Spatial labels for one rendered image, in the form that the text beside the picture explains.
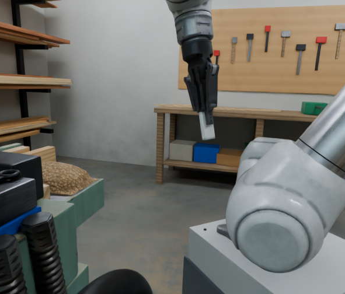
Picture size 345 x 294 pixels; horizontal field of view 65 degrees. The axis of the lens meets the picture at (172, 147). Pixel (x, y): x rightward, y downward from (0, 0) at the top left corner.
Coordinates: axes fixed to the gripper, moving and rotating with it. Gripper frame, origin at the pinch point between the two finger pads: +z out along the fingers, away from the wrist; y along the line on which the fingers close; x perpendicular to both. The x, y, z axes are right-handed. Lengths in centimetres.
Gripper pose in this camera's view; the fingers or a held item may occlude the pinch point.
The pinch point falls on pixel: (206, 125)
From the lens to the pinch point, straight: 68.5
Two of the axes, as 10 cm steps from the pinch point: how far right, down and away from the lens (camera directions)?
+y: 4.4, -0.1, -9.0
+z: 1.4, 9.9, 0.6
